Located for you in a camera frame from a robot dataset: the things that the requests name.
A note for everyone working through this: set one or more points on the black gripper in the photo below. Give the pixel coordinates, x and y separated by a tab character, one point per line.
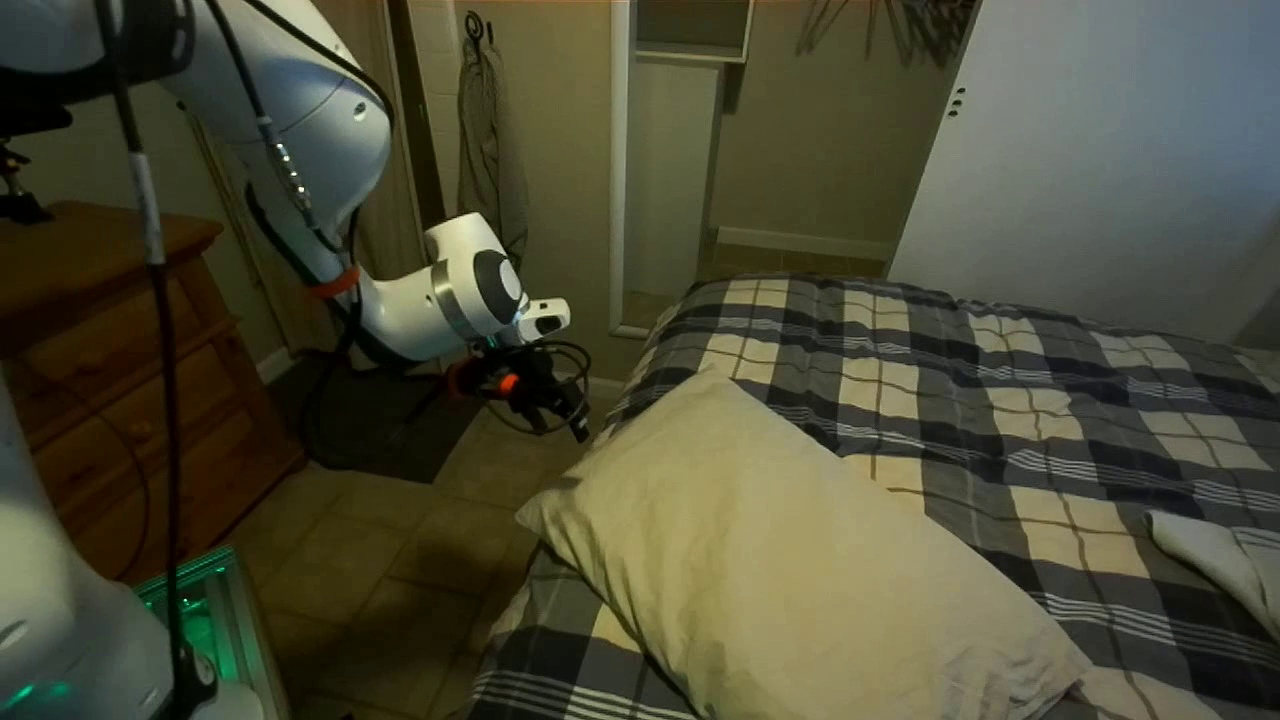
513	373

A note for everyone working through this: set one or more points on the white pillow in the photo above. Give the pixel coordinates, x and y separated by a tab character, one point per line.
773	562

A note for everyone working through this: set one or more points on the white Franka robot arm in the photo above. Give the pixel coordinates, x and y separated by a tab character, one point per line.
307	135

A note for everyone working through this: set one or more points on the dark floor mat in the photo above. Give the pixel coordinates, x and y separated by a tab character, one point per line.
372	412

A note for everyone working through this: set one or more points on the black stand pole white tape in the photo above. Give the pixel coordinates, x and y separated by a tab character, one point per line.
159	332

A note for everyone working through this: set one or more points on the plaid checkered comforter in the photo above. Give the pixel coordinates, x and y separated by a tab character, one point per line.
985	412

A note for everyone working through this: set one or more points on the brown wooden dresser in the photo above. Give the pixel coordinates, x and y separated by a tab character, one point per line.
94	373

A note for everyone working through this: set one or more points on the white closet door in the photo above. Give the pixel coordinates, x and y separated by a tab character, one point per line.
1104	160

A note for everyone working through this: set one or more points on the white folded sheet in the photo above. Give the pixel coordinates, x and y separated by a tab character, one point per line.
1233	562

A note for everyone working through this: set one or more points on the white door frame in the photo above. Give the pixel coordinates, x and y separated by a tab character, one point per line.
665	160

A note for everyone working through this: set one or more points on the aluminium robot mount platform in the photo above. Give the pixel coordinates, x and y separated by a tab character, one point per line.
221	624

